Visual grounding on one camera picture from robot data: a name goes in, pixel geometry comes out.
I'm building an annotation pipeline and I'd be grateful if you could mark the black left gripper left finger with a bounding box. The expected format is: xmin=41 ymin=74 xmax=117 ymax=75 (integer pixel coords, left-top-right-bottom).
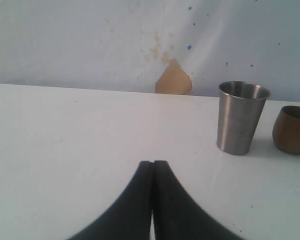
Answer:
xmin=71 ymin=161 xmax=154 ymax=240

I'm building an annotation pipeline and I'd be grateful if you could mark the stainless steel cup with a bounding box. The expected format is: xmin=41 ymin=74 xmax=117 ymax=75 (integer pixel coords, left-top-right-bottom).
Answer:
xmin=216 ymin=81 xmax=271 ymax=156

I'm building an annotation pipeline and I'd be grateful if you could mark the white backdrop sheet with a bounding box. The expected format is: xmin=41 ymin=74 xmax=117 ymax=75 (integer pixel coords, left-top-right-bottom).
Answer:
xmin=0 ymin=0 xmax=300 ymax=102

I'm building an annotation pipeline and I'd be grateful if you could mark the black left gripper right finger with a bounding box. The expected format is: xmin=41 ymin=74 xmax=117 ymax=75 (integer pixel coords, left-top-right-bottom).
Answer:
xmin=152 ymin=160 xmax=238 ymax=240

